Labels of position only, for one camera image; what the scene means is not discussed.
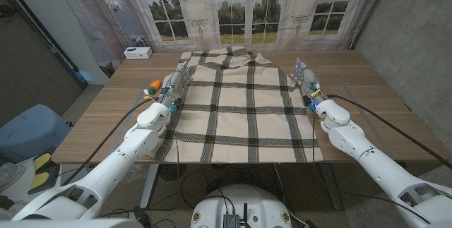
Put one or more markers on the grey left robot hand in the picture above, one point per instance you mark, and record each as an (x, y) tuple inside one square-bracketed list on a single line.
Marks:
[(173, 86)]

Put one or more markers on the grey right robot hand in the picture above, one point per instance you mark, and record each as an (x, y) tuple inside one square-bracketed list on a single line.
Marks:
[(309, 81)]

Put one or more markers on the cream plaid scarf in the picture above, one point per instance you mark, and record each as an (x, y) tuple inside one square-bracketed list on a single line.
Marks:
[(240, 122)]

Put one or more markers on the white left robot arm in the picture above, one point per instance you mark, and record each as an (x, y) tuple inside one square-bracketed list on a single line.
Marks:
[(116, 161)]

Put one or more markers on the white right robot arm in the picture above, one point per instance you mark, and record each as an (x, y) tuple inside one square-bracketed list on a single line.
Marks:
[(381, 164)]

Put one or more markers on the orange toy carrot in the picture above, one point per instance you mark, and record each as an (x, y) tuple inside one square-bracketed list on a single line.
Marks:
[(155, 85)]

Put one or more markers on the white power strip box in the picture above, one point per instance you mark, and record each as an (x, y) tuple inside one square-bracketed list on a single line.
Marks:
[(137, 53)]

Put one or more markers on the small black floor fan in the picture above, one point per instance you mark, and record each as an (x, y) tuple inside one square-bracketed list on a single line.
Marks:
[(171, 171)]

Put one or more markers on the white table leg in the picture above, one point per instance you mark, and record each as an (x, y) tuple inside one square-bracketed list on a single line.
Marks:
[(149, 185)]

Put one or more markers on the grey table leg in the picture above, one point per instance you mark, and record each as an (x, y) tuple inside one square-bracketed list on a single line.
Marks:
[(331, 185)]

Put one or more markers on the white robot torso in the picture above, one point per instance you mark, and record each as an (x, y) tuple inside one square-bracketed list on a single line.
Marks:
[(243, 199)]

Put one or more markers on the grey box with antenna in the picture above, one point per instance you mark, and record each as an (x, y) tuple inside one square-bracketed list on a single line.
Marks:
[(231, 221)]

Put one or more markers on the black pedal with yellow pads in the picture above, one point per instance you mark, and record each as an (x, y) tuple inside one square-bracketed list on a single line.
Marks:
[(44, 173)]

